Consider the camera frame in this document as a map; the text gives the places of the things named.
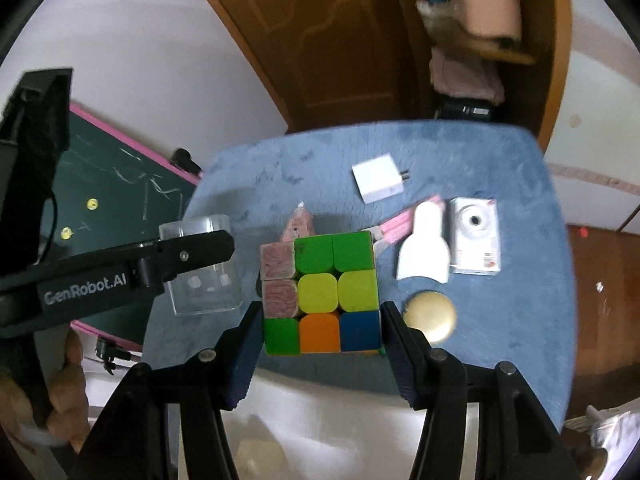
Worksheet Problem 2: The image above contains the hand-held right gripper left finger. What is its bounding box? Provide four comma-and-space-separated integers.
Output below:
70, 301, 264, 480

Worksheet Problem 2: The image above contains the gold round lid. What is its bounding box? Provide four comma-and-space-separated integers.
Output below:
402, 290, 458, 345

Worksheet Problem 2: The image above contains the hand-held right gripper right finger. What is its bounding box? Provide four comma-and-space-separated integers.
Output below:
381, 301, 576, 480

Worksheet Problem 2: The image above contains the white toy camera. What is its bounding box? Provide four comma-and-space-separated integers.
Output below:
448, 196, 502, 276

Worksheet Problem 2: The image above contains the white charger plug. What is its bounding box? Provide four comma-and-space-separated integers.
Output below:
351, 152, 412, 205

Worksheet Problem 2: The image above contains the white cloth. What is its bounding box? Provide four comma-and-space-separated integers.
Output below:
562, 400, 638, 480

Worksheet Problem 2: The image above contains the pink cardboard box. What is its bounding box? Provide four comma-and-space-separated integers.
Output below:
459, 0, 524, 42

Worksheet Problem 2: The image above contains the multicolour magic cube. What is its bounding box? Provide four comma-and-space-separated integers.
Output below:
260, 231, 386, 358

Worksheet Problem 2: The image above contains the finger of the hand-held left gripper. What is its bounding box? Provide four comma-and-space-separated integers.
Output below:
134, 229, 236, 293

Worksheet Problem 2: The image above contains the white plastic bin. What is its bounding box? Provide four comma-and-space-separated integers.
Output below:
172, 367, 483, 480

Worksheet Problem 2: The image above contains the pink folded towel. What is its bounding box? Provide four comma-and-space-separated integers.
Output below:
430, 46, 506, 104

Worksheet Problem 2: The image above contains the pink blister packet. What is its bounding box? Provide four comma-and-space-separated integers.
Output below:
280, 202, 316, 244

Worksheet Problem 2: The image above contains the green chalkboard with pink frame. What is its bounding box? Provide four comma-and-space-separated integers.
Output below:
39, 101, 202, 352

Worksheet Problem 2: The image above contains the clear plastic box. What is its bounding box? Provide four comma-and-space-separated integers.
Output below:
159, 214, 244, 317

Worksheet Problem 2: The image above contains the blue fleece mat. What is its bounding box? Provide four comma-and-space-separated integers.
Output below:
141, 119, 577, 428

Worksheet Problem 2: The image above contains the person's left hand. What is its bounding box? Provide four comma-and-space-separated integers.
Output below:
46, 331, 92, 453

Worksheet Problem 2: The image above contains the black cable connector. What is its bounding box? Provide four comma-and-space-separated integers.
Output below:
95, 337, 144, 374

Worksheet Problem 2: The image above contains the brown glossy ball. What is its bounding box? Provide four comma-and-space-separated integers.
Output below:
580, 447, 609, 479

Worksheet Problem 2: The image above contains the brown wooden door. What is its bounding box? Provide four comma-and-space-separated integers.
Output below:
177, 0, 427, 134

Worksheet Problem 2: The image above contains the black cable plug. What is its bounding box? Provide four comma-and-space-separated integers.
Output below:
171, 147, 204, 177

